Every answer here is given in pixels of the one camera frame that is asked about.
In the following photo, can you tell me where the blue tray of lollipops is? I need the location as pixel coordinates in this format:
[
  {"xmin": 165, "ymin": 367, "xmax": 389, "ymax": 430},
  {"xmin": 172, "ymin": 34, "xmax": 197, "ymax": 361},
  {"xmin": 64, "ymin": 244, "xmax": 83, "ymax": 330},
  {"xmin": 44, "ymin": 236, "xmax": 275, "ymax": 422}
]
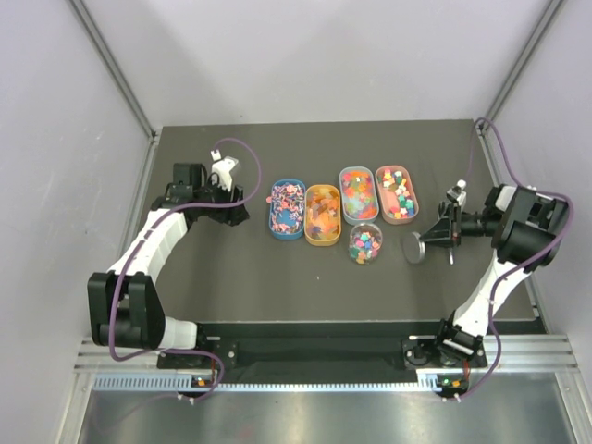
[{"xmin": 268, "ymin": 179, "xmax": 306, "ymax": 241}]

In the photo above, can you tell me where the light blue tray of gummies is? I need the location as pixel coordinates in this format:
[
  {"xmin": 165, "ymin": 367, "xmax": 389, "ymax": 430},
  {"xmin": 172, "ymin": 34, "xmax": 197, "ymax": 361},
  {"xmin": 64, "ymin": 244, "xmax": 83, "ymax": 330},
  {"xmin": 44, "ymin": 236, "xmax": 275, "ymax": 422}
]
[{"xmin": 339, "ymin": 166, "xmax": 379, "ymax": 226}]

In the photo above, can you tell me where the clear plastic jar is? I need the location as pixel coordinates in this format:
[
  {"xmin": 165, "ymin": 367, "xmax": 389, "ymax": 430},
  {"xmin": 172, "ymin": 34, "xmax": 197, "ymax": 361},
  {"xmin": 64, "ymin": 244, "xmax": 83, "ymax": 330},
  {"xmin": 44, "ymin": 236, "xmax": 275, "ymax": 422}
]
[{"xmin": 348, "ymin": 223, "xmax": 383, "ymax": 265}]

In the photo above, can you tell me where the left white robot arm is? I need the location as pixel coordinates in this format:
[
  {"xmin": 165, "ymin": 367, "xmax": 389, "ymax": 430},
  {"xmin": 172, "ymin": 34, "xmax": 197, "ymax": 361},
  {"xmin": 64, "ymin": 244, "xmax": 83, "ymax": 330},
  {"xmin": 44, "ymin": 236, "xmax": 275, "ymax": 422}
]
[{"xmin": 87, "ymin": 156, "xmax": 249, "ymax": 367}]

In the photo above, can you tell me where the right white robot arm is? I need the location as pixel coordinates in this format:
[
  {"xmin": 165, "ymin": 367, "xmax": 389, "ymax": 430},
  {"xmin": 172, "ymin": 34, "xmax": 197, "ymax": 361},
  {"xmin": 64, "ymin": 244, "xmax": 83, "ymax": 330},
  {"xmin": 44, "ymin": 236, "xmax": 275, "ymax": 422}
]
[{"xmin": 401, "ymin": 180, "xmax": 570, "ymax": 366}]

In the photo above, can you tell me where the grey slotted cable duct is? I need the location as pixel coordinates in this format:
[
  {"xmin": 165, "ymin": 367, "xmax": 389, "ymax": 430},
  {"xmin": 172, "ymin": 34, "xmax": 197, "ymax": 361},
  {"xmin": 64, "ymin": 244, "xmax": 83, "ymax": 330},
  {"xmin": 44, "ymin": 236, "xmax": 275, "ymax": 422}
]
[{"xmin": 92, "ymin": 373, "xmax": 468, "ymax": 393}]

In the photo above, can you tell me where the clear round jar lid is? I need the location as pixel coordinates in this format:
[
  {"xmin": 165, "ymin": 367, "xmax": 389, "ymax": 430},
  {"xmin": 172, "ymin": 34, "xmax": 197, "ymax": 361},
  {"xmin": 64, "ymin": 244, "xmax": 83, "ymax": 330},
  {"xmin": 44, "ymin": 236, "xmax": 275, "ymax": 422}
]
[{"xmin": 401, "ymin": 231, "xmax": 426, "ymax": 265}]

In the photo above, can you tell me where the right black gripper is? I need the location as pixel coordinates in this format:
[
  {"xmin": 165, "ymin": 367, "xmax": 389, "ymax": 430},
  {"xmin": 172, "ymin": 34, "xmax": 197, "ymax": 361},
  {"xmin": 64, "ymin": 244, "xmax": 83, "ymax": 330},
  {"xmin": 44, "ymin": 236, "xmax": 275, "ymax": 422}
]
[{"xmin": 420, "ymin": 203, "xmax": 501, "ymax": 248}]

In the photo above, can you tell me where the pink tray of star candies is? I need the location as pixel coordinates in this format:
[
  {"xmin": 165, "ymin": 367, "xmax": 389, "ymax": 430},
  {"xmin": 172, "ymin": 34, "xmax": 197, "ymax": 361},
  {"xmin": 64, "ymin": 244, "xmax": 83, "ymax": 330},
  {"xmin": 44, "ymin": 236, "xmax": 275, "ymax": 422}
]
[{"xmin": 375, "ymin": 165, "xmax": 419, "ymax": 225}]

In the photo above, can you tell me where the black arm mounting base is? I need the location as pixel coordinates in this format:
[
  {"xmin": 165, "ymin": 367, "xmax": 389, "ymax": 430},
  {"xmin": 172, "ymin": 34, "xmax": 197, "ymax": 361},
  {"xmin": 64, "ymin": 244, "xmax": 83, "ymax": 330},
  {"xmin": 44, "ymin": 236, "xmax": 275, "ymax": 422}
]
[{"xmin": 155, "ymin": 336, "xmax": 489, "ymax": 371}]

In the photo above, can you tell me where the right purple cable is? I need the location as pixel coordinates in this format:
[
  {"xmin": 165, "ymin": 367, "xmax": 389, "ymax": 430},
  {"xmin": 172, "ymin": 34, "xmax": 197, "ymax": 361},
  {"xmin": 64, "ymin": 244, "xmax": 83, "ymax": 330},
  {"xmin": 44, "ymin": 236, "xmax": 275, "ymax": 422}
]
[{"xmin": 462, "ymin": 117, "xmax": 575, "ymax": 402}]

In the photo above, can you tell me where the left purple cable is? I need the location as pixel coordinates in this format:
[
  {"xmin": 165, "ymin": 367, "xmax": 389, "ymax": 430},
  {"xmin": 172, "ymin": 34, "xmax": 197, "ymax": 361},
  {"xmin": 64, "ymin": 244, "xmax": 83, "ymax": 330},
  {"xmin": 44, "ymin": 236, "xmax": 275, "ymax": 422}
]
[{"xmin": 106, "ymin": 137, "xmax": 263, "ymax": 402}]

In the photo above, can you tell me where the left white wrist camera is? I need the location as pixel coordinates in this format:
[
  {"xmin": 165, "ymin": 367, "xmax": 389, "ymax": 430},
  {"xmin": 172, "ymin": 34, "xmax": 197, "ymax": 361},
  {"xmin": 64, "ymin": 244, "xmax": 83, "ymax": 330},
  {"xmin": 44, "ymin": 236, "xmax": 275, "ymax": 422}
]
[{"xmin": 209, "ymin": 149, "xmax": 241, "ymax": 191}]

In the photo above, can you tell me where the yellow tray of popsicle candies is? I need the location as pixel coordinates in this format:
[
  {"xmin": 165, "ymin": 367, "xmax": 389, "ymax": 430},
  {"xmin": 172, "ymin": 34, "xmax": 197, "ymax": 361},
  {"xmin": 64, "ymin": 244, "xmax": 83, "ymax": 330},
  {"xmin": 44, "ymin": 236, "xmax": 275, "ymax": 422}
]
[{"xmin": 304, "ymin": 184, "xmax": 342, "ymax": 247}]

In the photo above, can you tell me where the purple cable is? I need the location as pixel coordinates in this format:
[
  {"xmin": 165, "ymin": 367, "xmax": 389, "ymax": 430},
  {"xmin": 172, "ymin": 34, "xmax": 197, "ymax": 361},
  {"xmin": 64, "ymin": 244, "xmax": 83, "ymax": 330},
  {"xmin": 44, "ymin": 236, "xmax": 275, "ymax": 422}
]
[
  {"xmin": 106, "ymin": 137, "xmax": 263, "ymax": 402},
  {"xmin": 462, "ymin": 117, "xmax": 575, "ymax": 402}
]

